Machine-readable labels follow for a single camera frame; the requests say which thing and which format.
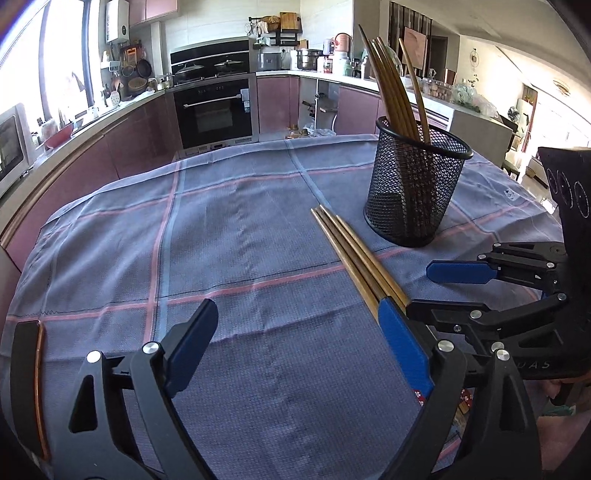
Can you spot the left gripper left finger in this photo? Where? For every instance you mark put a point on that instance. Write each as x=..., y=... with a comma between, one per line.
x=96, y=440

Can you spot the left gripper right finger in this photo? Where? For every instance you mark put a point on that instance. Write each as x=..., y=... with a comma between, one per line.
x=500, y=440

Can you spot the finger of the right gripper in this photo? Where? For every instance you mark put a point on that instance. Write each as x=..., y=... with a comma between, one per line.
x=473, y=272
x=444, y=314

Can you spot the bamboo chopstick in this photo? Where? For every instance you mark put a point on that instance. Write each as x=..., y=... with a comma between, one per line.
x=399, y=87
x=365, y=275
x=354, y=272
x=374, y=260
x=418, y=95
x=388, y=89
x=392, y=87

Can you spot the black mesh utensil holder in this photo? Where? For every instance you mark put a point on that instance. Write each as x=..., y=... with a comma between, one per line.
x=412, y=184

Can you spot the kitchen window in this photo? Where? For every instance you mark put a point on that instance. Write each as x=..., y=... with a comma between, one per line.
x=46, y=61

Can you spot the person right hand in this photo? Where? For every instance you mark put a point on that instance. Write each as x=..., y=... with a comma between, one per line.
x=570, y=391

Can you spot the black smartphone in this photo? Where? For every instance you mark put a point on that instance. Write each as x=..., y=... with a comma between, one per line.
x=25, y=387

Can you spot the blue plaid tablecloth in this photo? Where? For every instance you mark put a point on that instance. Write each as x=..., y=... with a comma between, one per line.
x=298, y=381

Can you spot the cooking oil bottle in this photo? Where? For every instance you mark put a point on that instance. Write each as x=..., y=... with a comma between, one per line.
x=296, y=132

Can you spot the steel stock pot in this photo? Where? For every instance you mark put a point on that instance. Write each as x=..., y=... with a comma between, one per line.
x=307, y=59

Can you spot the pink thermos jug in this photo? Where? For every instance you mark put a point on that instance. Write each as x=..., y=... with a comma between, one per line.
x=342, y=42

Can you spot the silver toaster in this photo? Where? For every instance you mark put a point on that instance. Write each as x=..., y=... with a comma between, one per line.
x=269, y=61

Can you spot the black built-in oven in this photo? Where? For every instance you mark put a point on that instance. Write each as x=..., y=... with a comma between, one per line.
x=214, y=94

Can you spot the white countertop oven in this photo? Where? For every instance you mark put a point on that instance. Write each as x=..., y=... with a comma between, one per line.
x=17, y=151

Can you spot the red bowl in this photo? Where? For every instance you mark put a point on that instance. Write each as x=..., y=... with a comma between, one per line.
x=60, y=137

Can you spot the white water heater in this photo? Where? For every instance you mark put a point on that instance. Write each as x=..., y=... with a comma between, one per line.
x=116, y=21

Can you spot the black camera box right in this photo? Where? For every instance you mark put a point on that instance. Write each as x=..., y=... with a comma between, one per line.
x=568, y=176

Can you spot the black wall spice rack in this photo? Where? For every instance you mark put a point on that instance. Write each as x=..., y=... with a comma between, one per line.
x=281, y=30

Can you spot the pink wall cabinet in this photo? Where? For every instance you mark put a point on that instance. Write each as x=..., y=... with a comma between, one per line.
x=141, y=11

